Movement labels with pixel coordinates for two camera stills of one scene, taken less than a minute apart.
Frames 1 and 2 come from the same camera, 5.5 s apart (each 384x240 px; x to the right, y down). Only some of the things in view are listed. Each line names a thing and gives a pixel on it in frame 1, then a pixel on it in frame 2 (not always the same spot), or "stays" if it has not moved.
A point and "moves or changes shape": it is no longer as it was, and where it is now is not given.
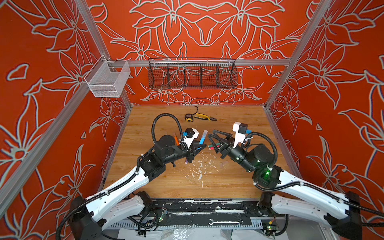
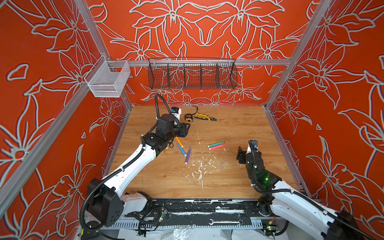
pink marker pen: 212,148 stays
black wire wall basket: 185,73 stays
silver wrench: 240,221 stays
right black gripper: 227,146 to 241,155
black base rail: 199,211 stays
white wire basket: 108,78 stays
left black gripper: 192,150 to 183,129
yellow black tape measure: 188,117 stays
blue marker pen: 203,136 moves or changes shape
